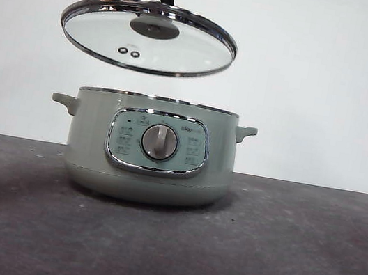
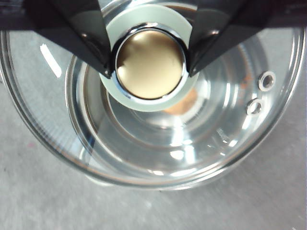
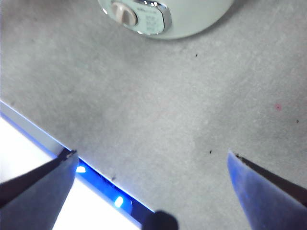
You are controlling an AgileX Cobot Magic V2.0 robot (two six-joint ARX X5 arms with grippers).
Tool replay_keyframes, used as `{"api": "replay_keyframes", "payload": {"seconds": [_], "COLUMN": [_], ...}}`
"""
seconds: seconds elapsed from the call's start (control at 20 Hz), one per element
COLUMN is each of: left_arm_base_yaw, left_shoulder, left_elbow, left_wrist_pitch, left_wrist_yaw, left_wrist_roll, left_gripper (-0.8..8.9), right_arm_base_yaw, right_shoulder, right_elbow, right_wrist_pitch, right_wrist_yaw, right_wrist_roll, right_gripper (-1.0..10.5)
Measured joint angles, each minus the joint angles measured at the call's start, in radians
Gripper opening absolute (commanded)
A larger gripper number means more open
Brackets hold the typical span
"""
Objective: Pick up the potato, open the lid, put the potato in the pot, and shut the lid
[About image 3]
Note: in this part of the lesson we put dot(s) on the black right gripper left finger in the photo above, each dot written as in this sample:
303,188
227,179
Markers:
31,198

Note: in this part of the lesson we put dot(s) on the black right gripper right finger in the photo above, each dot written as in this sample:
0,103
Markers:
268,198

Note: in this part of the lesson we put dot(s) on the pale green electric cooking pot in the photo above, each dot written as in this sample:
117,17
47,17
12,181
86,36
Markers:
192,16

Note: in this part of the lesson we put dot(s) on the black rounded object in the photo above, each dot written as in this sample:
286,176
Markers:
160,221

